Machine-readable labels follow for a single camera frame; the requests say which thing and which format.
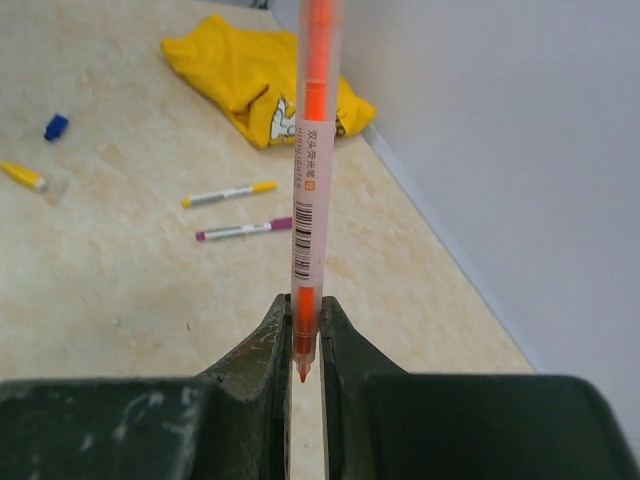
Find yellow folded shirt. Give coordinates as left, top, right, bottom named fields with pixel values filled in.
left=159, top=13, right=377, bottom=150

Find white pen yellow tip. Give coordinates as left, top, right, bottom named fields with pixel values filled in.
left=181, top=186, right=253, bottom=208

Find purple pen cap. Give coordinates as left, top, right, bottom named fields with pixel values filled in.
left=269, top=217, right=293, bottom=231

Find orange white pen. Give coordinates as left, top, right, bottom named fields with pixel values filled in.
left=291, top=1, right=344, bottom=381

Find yellow pen cap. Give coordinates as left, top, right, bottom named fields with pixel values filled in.
left=1, top=161, right=47, bottom=192
left=251, top=181, right=278, bottom=193

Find white pen red marks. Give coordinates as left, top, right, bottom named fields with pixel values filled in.
left=195, top=222, right=272, bottom=242

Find blue pen cap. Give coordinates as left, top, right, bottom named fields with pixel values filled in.
left=43, top=114, right=69, bottom=142

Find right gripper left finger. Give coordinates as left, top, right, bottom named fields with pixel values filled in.
left=1, top=295, right=291, bottom=479

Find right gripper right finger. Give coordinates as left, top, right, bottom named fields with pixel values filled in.
left=320, top=297, right=639, bottom=479

